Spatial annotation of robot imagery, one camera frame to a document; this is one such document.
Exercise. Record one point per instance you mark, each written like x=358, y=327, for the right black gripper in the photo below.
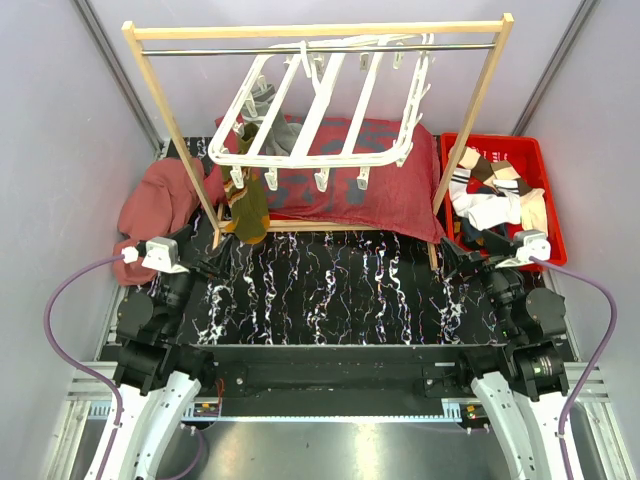
x=456, y=259

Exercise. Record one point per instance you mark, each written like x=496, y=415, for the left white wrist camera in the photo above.
x=162, y=255

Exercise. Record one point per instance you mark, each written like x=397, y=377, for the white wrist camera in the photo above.
x=162, y=255
x=528, y=244

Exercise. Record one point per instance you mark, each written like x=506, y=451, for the pink crumpled cloth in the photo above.
x=162, y=203

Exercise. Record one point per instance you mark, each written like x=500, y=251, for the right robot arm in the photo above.
x=521, y=382

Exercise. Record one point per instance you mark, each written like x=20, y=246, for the olive green ribbed sock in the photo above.
x=248, y=205

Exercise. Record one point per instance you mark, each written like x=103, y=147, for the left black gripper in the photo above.
x=220, y=264

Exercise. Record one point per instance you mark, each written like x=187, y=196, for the navy dark sock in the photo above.
x=467, y=236

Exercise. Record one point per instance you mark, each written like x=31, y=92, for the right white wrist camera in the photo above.
x=528, y=244

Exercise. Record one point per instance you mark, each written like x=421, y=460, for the metal rack rail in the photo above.
x=299, y=49

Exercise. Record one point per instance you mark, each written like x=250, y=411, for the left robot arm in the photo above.
x=156, y=377

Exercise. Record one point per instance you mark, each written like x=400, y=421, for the grey striped sock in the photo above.
x=282, y=135

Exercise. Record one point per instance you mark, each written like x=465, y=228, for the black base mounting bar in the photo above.
x=332, y=381

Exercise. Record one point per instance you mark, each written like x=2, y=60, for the red plastic bin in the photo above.
x=498, y=148

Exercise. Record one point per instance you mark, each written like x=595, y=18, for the wooden clothes rack frame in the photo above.
x=387, y=103

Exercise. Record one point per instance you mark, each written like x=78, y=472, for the red patterned pillow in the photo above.
x=398, y=199

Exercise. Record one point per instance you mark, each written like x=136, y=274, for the white plastic clip hanger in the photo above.
x=233, y=146

